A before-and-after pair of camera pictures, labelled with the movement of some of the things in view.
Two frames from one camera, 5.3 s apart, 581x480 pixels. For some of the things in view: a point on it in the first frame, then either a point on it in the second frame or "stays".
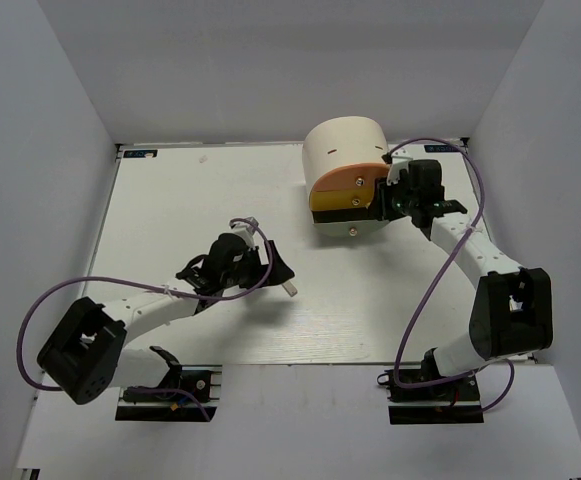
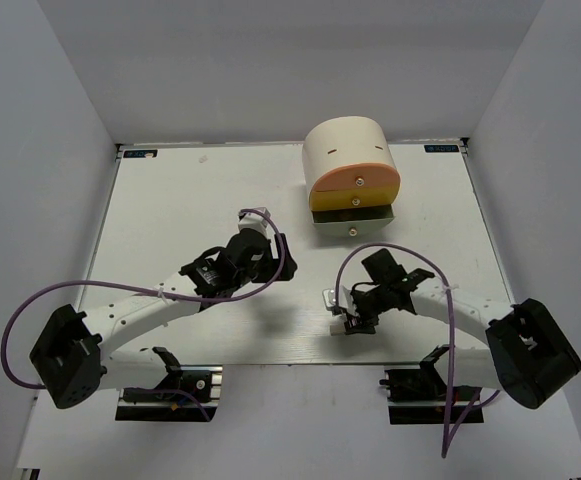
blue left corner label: (140, 153) stays
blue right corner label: (442, 148) stays
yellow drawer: (340, 198) stays
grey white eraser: (290, 288) -> (337, 330)
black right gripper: (381, 205) -> (360, 323)
